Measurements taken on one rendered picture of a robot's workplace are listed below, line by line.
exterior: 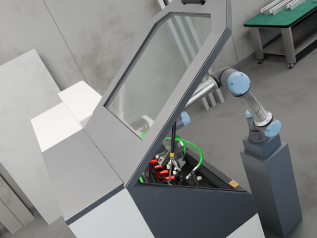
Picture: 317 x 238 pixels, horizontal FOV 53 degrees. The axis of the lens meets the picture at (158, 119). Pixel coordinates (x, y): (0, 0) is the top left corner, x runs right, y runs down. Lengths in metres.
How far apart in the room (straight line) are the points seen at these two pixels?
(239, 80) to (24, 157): 2.63
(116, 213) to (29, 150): 2.42
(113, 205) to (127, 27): 3.08
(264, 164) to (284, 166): 0.22
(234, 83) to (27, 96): 2.45
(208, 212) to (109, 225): 0.54
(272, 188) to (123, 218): 1.28
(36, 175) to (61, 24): 1.72
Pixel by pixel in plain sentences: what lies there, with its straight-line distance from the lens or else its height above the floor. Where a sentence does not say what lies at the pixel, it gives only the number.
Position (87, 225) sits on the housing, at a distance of 1.44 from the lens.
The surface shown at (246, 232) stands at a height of 0.72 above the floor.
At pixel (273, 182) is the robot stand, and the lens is 2.43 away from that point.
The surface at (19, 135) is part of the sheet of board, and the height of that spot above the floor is 1.06.
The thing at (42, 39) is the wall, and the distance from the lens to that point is 3.86.
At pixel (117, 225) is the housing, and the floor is 1.32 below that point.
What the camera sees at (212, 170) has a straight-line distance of 2.09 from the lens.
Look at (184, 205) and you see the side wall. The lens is 1.62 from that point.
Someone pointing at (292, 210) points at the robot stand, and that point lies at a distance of 2.78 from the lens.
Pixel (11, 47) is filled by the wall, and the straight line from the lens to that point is 3.81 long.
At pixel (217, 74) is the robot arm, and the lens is 1.93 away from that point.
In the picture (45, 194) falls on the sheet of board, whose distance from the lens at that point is 3.93.
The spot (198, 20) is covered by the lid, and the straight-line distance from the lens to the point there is 1.64.
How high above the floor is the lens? 2.32
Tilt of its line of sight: 29 degrees down
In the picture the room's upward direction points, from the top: 23 degrees counter-clockwise
